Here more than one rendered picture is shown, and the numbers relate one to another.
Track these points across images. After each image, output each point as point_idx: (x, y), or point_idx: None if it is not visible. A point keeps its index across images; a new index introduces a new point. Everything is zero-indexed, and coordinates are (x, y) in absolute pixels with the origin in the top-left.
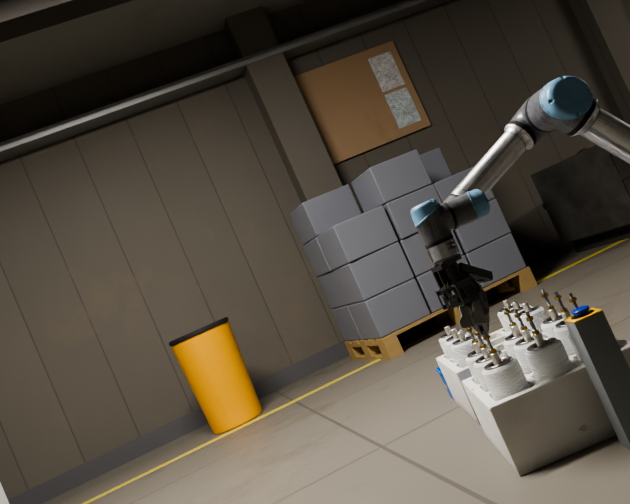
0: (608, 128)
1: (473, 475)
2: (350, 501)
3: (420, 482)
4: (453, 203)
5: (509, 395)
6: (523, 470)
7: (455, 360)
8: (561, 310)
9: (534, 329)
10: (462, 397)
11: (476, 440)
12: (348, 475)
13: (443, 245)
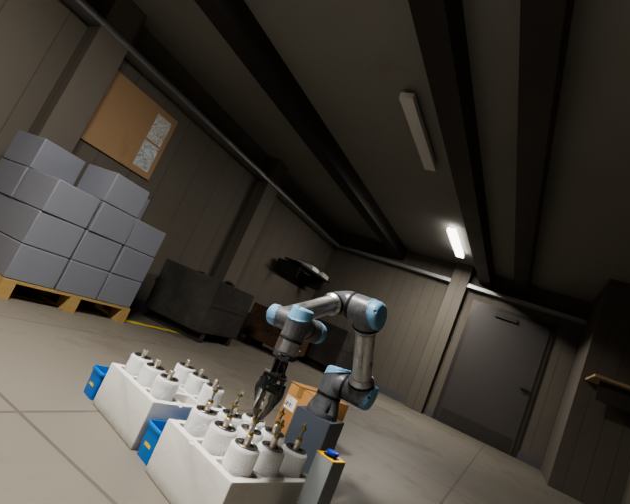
0: (371, 344)
1: None
2: None
3: (90, 497)
4: (316, 324)
5: (241, 476)
6: None
7: (142, 383)
8: (277, 422)
9: (278, 434)
10: (127, 416)
11: (135, 470)
12: None
13: (297, 347)
